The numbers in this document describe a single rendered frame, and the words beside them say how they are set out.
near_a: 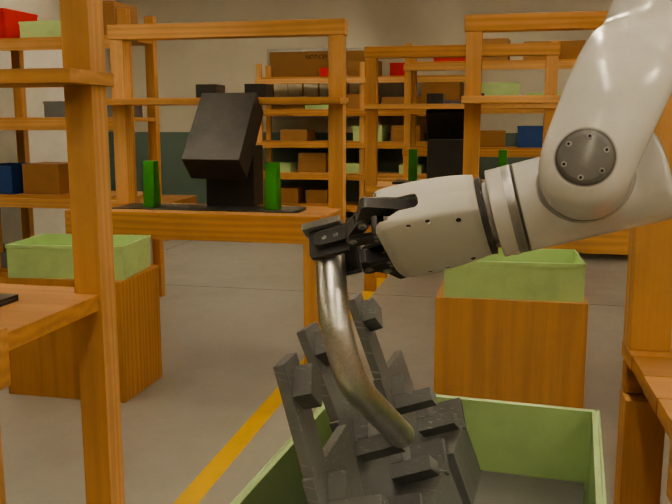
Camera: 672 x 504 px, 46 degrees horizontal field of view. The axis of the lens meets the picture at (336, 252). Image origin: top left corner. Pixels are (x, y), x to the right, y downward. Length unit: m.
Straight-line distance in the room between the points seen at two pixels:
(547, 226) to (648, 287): 1.20
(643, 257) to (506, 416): 0.72
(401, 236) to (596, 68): 0.22
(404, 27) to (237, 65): 2.53
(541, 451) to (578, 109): 0.75
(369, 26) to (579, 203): 11.17
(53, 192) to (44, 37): 1.15
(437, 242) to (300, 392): 0.20
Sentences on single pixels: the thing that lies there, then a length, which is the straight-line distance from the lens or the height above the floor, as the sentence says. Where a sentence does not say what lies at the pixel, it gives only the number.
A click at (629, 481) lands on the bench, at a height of 0.56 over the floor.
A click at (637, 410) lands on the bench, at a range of 2.00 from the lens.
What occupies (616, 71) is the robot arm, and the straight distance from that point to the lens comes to 0.69.
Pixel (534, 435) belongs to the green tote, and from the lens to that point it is 1.31.
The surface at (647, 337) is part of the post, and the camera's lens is 1.95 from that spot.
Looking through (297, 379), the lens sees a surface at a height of 1.14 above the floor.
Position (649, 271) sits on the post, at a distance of 1.92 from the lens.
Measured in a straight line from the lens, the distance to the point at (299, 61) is 11.96.
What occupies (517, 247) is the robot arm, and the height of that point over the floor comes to 1.28.
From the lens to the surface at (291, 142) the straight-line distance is 11.27.
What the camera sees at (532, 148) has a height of 1.13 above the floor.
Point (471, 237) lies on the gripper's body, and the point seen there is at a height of 1.29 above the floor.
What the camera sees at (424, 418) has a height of 0.95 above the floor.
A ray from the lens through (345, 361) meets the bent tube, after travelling 0.76.
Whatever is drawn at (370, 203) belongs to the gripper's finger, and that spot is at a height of 1.32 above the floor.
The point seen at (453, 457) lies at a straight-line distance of 1.19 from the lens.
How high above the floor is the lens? 1.39
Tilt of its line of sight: 9 degrees down
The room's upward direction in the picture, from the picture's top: straight up
